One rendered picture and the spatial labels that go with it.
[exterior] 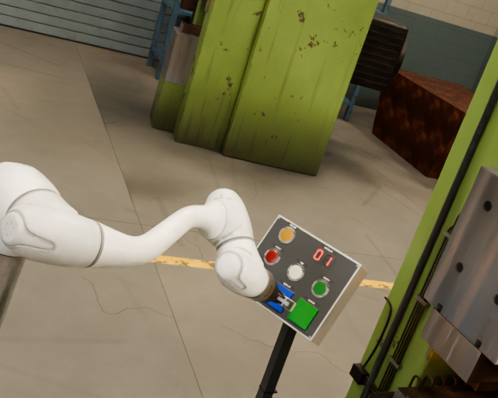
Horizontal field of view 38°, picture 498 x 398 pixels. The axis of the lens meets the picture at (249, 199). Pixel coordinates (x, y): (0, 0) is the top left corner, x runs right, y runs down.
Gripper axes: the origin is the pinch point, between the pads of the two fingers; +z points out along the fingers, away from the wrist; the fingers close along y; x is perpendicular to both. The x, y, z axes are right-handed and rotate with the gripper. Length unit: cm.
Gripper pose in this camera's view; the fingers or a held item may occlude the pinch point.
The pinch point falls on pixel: (288, 303)
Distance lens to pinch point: 212.3
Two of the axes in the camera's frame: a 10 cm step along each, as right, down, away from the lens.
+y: 7.2, 4.4, -5.3
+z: 4.0, 3.6, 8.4
